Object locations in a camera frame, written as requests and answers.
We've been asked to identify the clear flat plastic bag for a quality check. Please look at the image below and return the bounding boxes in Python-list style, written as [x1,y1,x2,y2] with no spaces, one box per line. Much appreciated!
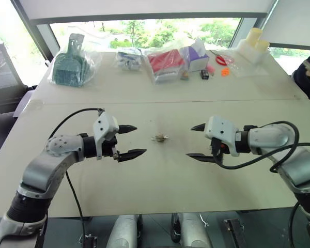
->
[221,50,270,79]

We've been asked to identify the white roller blind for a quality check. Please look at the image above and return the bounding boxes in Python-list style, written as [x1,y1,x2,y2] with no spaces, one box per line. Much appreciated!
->
[11,0,277,21]

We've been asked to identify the black strap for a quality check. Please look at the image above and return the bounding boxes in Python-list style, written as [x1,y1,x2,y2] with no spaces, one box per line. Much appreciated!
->
[170,213,182,243]

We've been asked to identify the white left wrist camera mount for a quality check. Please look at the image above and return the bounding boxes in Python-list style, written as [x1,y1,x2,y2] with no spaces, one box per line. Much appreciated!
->
[92,111,120,160]

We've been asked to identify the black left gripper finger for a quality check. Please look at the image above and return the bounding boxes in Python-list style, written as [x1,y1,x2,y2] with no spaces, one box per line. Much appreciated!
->
[118,124,138,135]
[117,148,148,163]

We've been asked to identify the green items in plastic bag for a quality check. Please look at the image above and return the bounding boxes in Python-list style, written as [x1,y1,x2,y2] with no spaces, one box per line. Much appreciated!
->
[45,33,103,89]

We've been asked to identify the short cream cylinder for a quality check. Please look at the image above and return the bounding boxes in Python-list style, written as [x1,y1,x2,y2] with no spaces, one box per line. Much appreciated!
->
[255,39,271,53]

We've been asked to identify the green plastic scoop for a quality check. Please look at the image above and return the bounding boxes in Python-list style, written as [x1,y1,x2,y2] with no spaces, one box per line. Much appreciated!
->
[52,33,90,88]

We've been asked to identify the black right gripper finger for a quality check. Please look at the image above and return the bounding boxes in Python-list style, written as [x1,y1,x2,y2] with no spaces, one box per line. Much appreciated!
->
[190,122,207,133]
[185,152,216,163]

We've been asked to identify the black chair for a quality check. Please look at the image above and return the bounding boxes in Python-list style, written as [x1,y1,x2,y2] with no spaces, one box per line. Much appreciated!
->
[0,42,34,117]

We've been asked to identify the tall cream cylinder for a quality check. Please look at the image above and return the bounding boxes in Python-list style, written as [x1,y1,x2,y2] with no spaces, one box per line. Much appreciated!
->
[245,27,264,48]

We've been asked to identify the purple white tissue box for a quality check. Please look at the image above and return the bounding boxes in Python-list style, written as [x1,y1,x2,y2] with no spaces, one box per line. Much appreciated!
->
[180,38,210,73]

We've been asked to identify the black table bracket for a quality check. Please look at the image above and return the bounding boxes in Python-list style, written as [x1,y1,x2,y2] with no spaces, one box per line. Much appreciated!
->
[223,219,245,248]
[78,233,98,248]

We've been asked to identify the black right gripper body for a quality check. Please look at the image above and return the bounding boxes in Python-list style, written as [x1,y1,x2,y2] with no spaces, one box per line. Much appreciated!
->
[210,138,230,157]

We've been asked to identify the bag of blue white items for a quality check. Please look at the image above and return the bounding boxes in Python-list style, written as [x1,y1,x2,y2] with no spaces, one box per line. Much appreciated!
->
[114,47,143,72]

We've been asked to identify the red handled scissors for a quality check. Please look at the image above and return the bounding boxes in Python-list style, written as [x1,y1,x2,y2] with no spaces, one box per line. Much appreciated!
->
[210,50,235,66]

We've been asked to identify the red white package in bag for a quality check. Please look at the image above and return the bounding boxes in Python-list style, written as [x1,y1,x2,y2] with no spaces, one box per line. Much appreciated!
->
[144,48,186,85]

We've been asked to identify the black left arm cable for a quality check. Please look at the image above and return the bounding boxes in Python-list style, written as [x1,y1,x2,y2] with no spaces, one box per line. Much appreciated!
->
[48,107,105,248]

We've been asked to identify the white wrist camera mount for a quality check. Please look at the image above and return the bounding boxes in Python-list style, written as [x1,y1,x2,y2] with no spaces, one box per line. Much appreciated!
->
[204,115,241,158]
[92,111,120,160]

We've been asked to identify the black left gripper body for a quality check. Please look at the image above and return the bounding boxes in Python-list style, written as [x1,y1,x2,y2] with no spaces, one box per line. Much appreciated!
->
[102,135,120,159]

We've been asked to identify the silver rounded robot leg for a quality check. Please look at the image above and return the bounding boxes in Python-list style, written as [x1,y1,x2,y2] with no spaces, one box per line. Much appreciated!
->
[109,214,139,248]
[180,212,213,248]

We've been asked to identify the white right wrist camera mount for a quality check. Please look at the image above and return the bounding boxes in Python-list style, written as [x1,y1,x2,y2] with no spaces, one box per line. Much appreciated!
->
[204,115,241,158]

